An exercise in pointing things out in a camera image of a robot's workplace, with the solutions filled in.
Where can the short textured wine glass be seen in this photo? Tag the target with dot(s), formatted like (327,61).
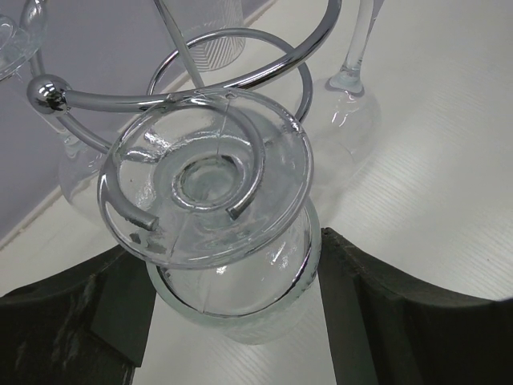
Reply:
(211,191)

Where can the back left wine glass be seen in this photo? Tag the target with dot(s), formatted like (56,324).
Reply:
(24,40)

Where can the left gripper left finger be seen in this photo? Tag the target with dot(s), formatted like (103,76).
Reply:
(86,325)

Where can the tall stemmed wine glass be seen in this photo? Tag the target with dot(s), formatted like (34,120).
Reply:
(343,117)

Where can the chrome wine glass rack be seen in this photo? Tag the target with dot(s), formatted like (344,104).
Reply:
(294,58)

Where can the back right textured glass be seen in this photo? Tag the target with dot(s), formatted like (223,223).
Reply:
(207,16)

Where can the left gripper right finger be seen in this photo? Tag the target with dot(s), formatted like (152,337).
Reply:
(387,327)

